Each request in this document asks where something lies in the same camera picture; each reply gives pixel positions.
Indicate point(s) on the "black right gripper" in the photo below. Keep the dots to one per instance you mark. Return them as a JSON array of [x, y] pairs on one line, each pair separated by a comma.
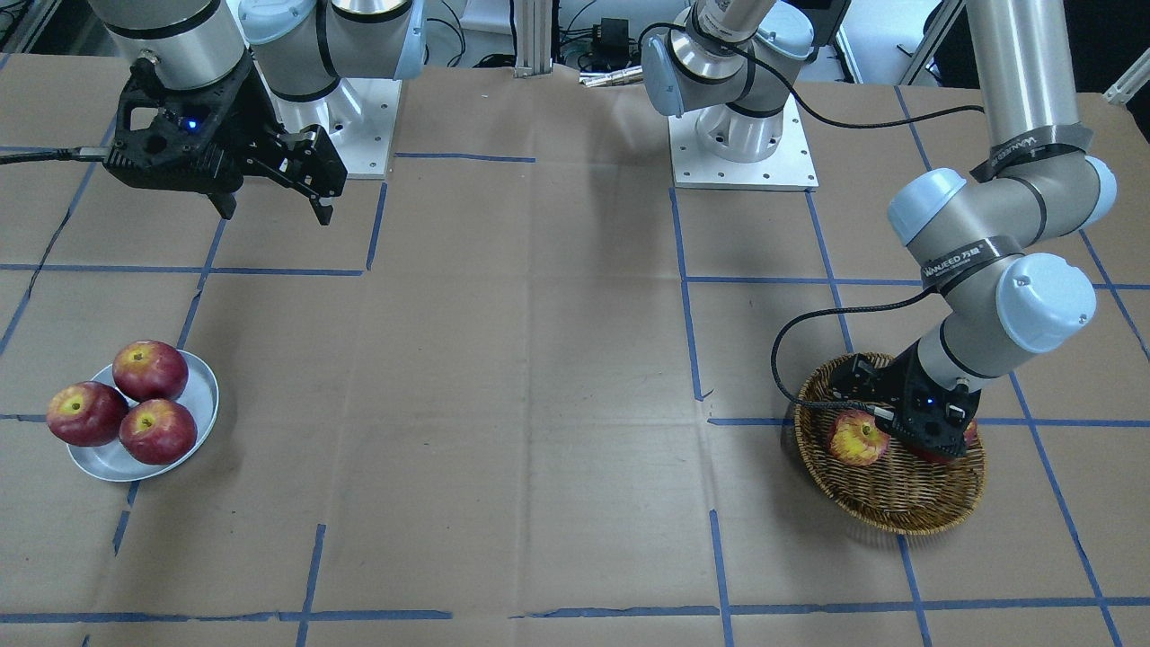
[[249, 124]]

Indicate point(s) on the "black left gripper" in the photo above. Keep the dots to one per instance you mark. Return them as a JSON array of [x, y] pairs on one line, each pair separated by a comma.
[[865, 378]]

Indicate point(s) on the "red yellow apple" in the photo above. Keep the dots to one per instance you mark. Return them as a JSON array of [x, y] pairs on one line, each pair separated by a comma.
[[855, 439]]

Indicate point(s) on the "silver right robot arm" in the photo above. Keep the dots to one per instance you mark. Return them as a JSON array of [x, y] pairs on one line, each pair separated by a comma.
[[302, 49]]

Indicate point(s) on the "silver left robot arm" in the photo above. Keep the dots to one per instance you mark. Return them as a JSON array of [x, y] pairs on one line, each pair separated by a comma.
[[734, 64]]

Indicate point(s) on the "dark red basket apple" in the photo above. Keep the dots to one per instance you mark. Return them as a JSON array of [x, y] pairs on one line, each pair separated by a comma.
[[970, 434]]

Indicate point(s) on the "red plate apple back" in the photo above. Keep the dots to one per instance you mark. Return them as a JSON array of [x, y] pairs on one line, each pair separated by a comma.
[[150, 370]]

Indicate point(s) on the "red plate apple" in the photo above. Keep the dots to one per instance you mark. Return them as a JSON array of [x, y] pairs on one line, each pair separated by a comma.
[[158, 432], [87, 414], [150, 370]]

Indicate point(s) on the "red plate apple front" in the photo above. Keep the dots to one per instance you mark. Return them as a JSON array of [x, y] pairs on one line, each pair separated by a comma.
[[158, 432]]

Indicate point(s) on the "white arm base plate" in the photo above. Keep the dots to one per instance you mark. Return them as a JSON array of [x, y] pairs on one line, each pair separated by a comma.
[[360, 116], [719, 149]]

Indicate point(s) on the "aluminium frame post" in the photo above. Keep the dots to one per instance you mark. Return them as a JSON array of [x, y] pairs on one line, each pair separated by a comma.
[[533, 24]]

